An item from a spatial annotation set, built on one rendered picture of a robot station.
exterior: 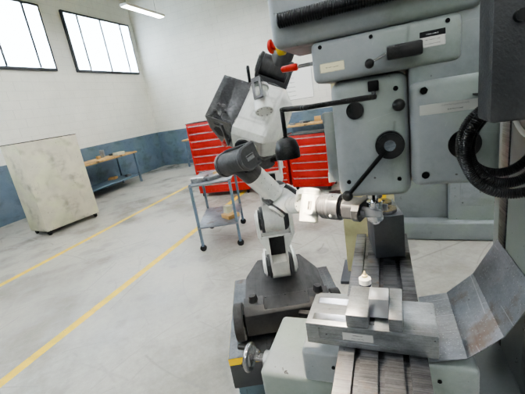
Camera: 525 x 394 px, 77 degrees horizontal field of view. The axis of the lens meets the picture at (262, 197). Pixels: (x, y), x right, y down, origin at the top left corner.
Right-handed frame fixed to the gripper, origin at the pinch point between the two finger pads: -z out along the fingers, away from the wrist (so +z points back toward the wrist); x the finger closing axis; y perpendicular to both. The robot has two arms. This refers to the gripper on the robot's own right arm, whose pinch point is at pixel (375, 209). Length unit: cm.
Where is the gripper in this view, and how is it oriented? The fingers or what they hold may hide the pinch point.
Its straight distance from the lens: 107.9
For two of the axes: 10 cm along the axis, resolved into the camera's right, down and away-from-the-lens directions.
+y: 1.5, 9.5, 2.8
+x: 6.0, -3.1, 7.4
